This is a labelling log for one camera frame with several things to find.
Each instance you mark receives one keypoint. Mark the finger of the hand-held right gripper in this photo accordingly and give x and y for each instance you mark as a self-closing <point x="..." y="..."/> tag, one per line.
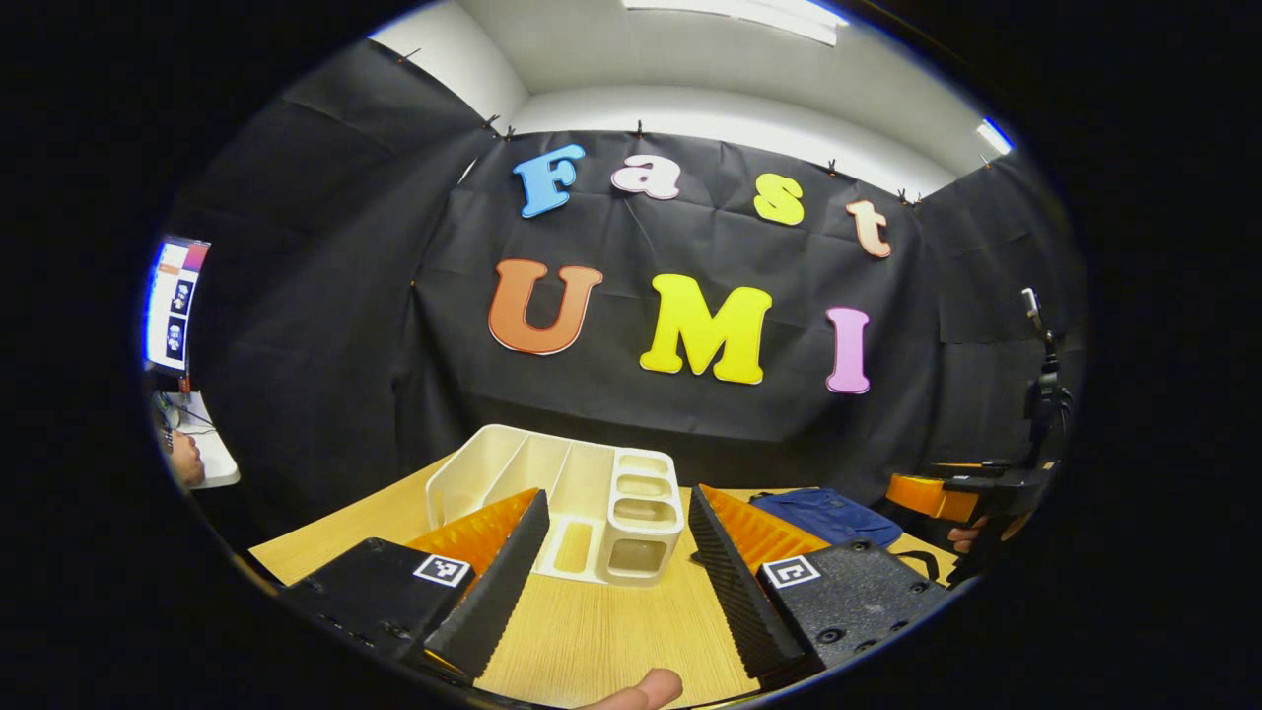
<point x="927" y="498"/>
<point x="971" y="465"/>

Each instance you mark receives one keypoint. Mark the blue schoolbag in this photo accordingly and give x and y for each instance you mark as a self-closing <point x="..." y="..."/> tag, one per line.
<point x="828" y="513"/>

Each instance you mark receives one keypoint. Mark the computer monitor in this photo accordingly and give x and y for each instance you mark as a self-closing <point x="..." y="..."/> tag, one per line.
<point x="177" y="306"/>

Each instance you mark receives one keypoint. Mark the ceiling light panel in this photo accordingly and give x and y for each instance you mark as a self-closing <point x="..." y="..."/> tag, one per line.
<point x="749" y="12"/>
<point x="994" y="135"/>

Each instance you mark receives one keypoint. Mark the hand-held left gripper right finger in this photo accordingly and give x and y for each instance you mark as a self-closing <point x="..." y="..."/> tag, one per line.
<point x="858" y="592"/>

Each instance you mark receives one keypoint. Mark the white side desk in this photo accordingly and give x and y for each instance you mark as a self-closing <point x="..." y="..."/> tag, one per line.
<point x="212" y="454"/>

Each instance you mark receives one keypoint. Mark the cream plastic bookshelf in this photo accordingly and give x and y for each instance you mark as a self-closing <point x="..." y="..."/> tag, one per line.
<point x="592" y="473"/>

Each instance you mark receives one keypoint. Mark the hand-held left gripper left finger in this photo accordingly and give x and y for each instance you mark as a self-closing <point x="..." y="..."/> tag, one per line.
<point x="375" y="592"/>

